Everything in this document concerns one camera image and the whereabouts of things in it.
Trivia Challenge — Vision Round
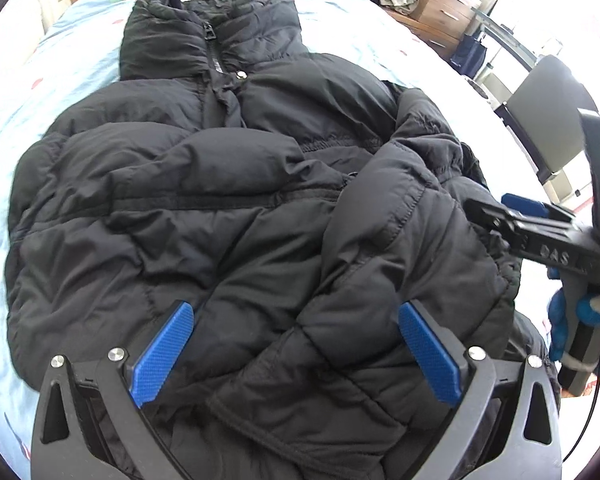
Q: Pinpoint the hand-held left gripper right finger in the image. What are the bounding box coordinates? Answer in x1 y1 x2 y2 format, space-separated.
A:
397 300 563 480

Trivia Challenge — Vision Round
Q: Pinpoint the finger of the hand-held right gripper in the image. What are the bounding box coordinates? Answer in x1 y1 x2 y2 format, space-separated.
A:
501 193 577 224
464 198 531 261

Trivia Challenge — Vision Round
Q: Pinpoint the glass desk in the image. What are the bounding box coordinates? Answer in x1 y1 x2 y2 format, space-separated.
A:
472 7 548 73

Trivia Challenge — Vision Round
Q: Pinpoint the dark blue bag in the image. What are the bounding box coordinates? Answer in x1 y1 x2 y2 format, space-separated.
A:
450 32 487 77

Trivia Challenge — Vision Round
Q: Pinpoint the dark chair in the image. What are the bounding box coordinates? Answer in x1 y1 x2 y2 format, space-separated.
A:
495 55 600 188

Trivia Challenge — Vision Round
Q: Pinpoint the black puffer jacket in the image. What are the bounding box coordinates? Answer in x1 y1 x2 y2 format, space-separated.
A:
4 0 551 480

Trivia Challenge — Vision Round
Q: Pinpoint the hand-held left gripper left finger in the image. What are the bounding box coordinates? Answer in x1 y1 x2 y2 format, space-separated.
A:
30 300 196 480

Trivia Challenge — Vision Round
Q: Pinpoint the person's right hand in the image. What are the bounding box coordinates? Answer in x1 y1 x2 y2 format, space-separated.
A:
547 287 600 377

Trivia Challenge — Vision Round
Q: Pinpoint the bed with light blue sheet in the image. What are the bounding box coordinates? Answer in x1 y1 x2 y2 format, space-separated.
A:
0 0 556 480

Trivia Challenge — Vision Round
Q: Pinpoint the wooden dresser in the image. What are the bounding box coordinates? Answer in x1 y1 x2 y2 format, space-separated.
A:
385 0 482 61

